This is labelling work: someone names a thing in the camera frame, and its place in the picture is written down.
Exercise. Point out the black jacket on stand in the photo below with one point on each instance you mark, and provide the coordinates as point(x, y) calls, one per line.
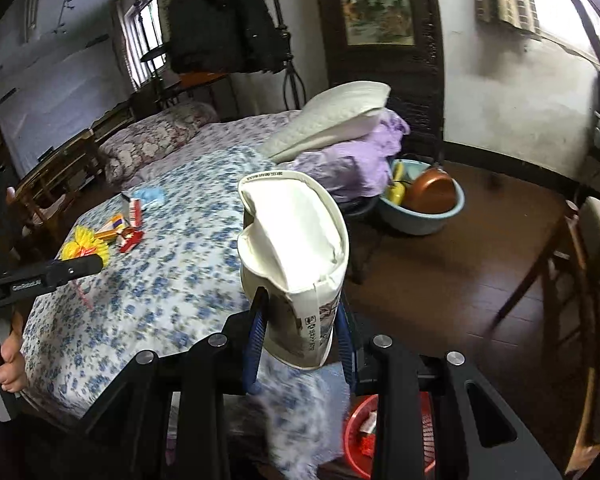
point(223, 36)

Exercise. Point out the framed landscape painting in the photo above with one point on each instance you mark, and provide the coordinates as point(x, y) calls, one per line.
point(399, 43)

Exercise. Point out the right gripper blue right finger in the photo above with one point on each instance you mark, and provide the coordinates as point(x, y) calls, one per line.
point(346, 348)

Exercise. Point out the light blue plastic basin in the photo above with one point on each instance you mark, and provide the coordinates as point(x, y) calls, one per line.
point(406, 221)

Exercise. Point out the orange purple green box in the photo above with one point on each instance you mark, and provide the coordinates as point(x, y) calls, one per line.
point(115, 220)

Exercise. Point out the orange medicine box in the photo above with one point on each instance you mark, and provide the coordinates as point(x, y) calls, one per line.
point(110, 235)

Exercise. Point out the dark wooden chair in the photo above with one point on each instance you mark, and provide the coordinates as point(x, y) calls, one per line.
point(568, 267)

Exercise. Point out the copper brown pot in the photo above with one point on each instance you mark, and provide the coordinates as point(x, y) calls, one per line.
point(432, 192)

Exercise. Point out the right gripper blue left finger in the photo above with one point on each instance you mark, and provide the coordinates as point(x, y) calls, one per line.
point(257, 323)

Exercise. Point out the white paper cup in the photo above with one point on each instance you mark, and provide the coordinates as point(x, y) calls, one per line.
point(295, 245)

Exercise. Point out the red trash basket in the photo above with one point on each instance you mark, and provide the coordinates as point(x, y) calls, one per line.
point(359, 435)

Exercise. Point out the lilac crumpled blanket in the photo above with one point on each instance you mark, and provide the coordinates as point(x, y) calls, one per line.
point(358, 168)

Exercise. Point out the red candy wrapper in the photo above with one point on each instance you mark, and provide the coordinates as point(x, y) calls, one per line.
point(128, 238)

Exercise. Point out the folded floral pink comforter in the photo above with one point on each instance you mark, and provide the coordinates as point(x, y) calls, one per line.
point(153, 138)

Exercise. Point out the white medicine box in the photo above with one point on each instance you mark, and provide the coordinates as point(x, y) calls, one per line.
point(132, 211)

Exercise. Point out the white quilted pillow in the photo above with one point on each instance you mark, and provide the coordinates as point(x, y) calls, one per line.
point(343, 113)

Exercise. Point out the purple floral bed sheet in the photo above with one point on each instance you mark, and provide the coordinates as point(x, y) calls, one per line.
point(250, 131)

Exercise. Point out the person left hand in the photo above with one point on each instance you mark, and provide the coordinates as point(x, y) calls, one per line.
point(13, 377)

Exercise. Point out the blue face mask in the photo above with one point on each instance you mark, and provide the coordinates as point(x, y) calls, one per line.
point(149, 196)

